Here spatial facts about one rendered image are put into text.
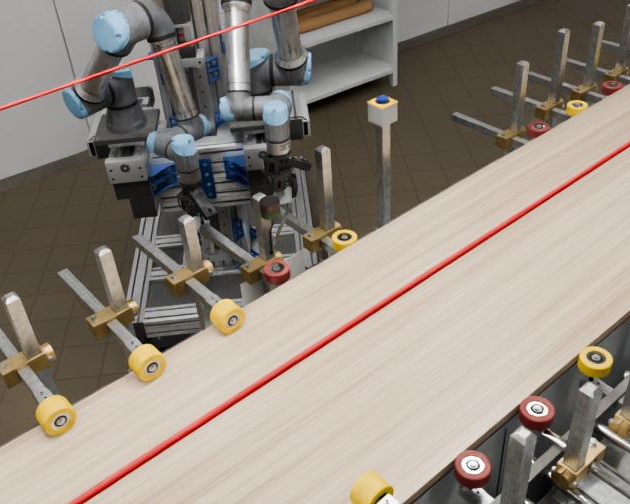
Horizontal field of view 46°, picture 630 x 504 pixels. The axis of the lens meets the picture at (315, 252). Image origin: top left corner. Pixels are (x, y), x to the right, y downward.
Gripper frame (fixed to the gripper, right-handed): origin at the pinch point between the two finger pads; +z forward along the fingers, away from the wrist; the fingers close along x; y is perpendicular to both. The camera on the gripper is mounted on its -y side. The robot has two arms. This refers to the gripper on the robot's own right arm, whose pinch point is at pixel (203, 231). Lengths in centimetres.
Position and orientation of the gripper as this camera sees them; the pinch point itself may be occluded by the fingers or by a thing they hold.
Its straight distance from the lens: 255.8
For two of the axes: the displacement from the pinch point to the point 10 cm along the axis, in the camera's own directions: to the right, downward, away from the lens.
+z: 0.6, 7.9, 6.1
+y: -6.5, -4.3, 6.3
